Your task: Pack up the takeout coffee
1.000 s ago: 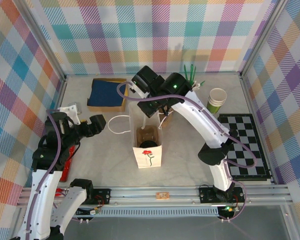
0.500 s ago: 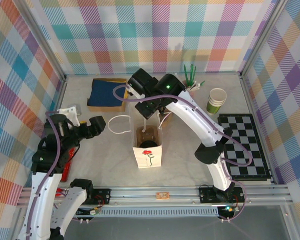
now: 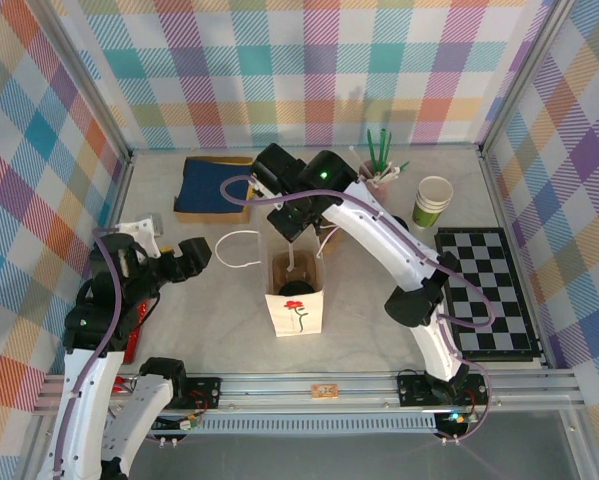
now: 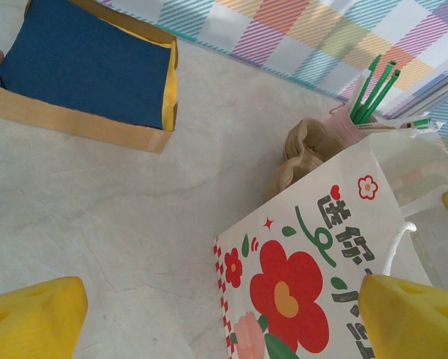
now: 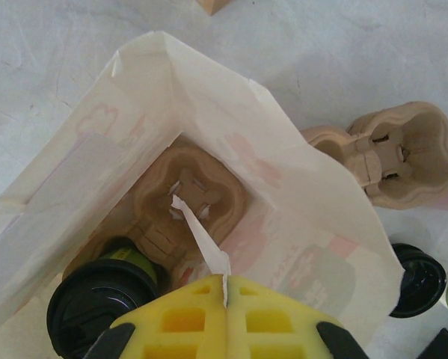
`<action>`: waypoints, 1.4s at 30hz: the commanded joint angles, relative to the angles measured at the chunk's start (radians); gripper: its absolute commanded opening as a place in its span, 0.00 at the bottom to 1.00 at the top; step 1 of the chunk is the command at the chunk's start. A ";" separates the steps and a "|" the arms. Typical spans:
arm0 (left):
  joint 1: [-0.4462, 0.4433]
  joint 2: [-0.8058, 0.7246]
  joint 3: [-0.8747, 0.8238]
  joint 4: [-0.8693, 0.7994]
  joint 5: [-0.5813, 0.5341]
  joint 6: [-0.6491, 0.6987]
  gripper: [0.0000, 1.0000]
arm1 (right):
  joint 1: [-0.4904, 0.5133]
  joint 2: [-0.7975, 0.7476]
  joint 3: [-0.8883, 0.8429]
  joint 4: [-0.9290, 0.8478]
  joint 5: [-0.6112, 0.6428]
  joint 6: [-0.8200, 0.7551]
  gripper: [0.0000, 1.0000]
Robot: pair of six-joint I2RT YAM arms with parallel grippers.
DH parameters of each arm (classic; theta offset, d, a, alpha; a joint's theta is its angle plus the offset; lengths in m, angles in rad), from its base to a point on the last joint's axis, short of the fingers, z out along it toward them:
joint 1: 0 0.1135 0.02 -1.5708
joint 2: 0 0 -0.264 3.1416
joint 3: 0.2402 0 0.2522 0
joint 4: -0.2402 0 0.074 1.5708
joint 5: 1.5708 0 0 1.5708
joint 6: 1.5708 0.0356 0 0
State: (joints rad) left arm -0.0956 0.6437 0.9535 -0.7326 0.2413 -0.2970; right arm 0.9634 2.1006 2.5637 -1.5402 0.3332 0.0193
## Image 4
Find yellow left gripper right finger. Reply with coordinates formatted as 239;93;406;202
359;274;448;359

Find stack of pulp cup carriers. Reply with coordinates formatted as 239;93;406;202
264;117;344;201

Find cardboard napkin box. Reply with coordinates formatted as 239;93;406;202
0;0;179;154

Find pink straw holder cup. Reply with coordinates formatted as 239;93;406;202
328;104;378;142

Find blue paper napkin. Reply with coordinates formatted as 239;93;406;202
0;0;172;130

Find green stirrer stick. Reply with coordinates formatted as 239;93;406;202
358;61;396;123
349;55;382;121
365;69;402;123

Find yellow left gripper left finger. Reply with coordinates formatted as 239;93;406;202
0;276;89;359

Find white flower paper bag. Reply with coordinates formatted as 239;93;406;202
212;132;448;359

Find aluminium frame post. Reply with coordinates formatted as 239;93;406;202
390;63;448;123

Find green-tipped wrapped straw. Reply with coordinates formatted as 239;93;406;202
354;117;444;132

